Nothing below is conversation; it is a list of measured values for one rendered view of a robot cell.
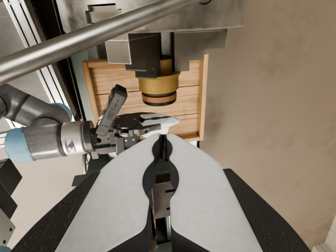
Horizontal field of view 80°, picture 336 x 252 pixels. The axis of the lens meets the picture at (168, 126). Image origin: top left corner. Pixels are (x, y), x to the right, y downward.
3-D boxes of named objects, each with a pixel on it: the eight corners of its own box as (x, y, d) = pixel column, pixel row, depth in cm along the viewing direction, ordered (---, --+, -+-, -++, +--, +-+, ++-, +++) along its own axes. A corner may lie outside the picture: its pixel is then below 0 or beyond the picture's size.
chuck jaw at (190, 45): (174, 8, 35) (239, 6, 36) (169, 9, 39) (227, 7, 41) (175, 72, 40) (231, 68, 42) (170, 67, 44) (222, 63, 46)
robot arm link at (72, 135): (66, 116, 46) (56, 134, 39) (87, 114, 47) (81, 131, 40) (74, 144, 50) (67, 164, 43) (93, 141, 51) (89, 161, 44)
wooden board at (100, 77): (83, 60, 57) (81, 62, 54) (203, 52, 63) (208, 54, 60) (102, 147, 71) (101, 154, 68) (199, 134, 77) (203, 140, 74)
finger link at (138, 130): (158, 124, 48) (121, 128, 47) (158, 117, 47) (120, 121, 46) (162, 133, 44) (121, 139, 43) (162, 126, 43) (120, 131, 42)
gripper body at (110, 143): (141, 139, 53) (93, 146, 51) (138, 109, 49) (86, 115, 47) (144, 156, 47) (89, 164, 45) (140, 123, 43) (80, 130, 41)
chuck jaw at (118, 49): (134, 9, 35) (87, 6, 25) (161, 7, 33) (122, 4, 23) (140, 73, 40) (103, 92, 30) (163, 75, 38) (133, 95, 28)
